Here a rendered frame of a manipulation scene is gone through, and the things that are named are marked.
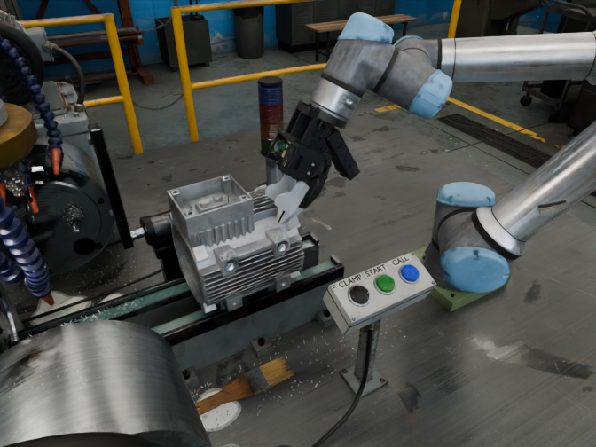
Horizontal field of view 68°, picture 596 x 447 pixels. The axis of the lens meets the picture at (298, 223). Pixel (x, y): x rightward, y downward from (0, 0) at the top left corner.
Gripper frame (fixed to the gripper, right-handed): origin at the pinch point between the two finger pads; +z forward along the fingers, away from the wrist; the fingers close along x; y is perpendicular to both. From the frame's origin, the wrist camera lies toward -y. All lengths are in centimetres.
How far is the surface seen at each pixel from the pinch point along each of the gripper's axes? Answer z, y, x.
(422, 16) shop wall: -176, -490, -502
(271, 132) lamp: -7.5, -11.8, -33.3
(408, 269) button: -4.3, -10.7, 20.5
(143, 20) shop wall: 10, -105, -508
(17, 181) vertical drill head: 3.7, 41.4, -1.1
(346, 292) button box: 1.9, -1.1, 19.5
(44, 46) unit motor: -2, 34, -66
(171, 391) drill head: 12.6, 25.7, 26.3
